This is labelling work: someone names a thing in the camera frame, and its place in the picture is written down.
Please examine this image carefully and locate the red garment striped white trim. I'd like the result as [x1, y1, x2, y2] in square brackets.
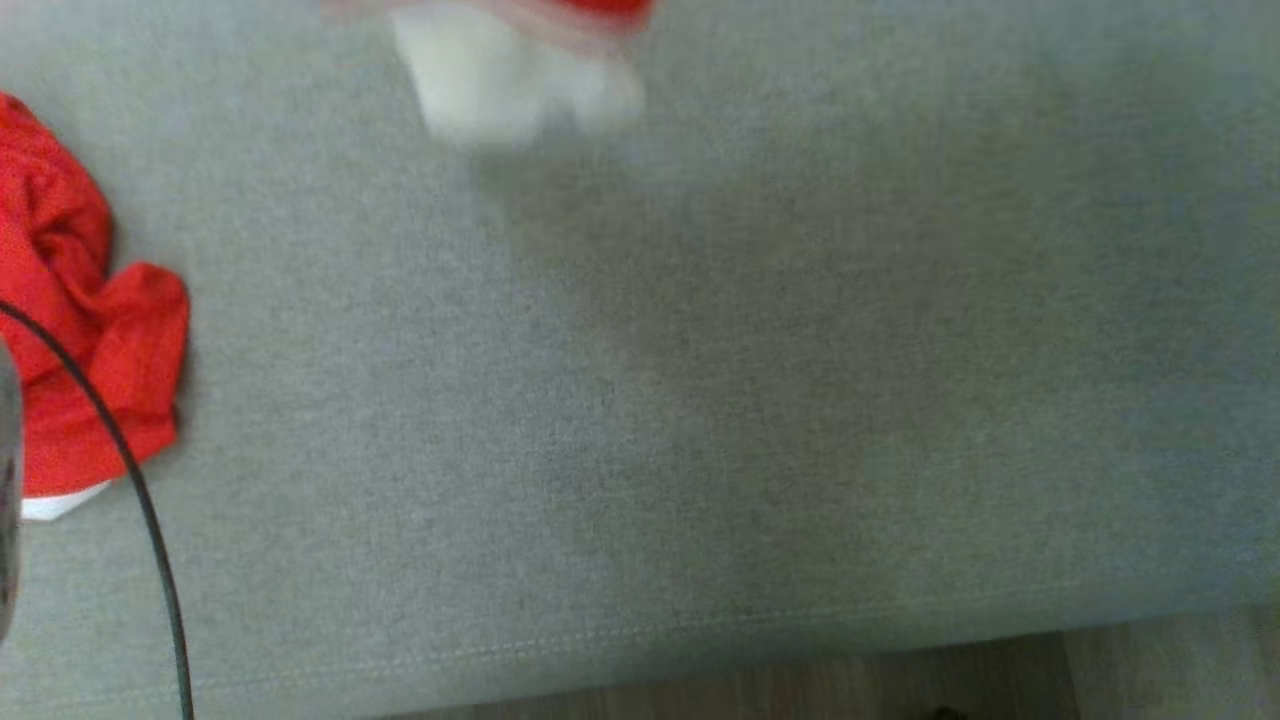
[320, 0, 656, 151]

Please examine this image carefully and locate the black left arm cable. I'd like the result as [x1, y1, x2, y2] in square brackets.
[0, 300, 196, 720]

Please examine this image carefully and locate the grey sofa seat cushion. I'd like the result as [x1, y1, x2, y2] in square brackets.
[0, 0, 1280, 720]

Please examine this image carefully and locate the red garment white band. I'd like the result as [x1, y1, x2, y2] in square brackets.
[0, 92, 191, 523]

